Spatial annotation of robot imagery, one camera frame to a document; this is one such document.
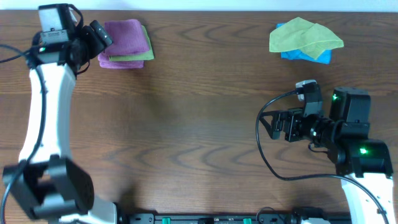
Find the folded purple cloth left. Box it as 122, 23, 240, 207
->
98, 53, 144, 69

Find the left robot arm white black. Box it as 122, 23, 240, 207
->
2, 21, 119, 223

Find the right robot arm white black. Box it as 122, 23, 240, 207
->
255, 84, 396, 223

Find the crumpled green cloth right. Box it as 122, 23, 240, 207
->
269, 17, 345, 60

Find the blue cloth right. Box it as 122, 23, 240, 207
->
270, 20, 339, 64

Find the large purple microfiber cloth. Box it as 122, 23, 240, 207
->
103, 19, 150, 56

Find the black right camera cable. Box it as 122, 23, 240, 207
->
255, 89, 391, 224

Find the folded green cloth left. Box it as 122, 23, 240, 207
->
108, 26, 155, 62

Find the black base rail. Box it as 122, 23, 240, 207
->
119, 207, 331, 224

